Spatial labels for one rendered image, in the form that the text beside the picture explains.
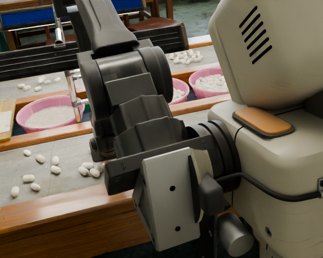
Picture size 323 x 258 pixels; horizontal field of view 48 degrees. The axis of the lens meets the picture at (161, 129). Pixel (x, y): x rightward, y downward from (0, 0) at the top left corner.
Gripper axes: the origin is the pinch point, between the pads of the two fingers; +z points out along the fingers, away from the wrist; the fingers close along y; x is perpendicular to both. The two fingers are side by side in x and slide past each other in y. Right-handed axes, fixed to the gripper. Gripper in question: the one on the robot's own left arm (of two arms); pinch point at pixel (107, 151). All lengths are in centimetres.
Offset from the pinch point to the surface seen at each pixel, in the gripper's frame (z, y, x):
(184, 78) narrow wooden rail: 37, -42, -31
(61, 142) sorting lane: 10.8, 14.8, -8.1
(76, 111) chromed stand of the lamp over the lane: 11.8, 7.9, -18.2
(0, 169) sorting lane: 4.0, 34.7, -2.2
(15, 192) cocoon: -9.3, 28.2, 7.1
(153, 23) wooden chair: 204, -73, -138
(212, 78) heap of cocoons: 32, -54, -27
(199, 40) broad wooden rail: 66, -64, -59
